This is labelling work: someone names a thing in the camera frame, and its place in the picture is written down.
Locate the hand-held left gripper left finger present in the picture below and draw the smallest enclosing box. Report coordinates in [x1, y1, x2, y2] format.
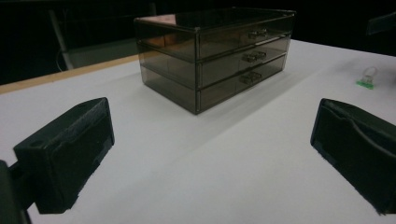
[12, 96, 116, 216]

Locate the white board mat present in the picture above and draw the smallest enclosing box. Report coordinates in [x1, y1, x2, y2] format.
[0, 38, 396, 224]

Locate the smoky clear drawer organizer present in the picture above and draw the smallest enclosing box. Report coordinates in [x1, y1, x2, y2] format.
[134, 7, 297, 116]

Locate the green binder clip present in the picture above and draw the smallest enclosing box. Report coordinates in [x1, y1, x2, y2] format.
[356, 66, 379, 91]

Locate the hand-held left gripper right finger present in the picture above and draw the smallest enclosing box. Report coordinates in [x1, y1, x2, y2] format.
[309, 98, 396, 217]

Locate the wooden table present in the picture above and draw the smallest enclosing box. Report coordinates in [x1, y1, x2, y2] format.
[0, 53, 140, 95]

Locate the white cable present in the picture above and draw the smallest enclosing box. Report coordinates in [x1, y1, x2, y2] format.
[55, 46, 68, 73]

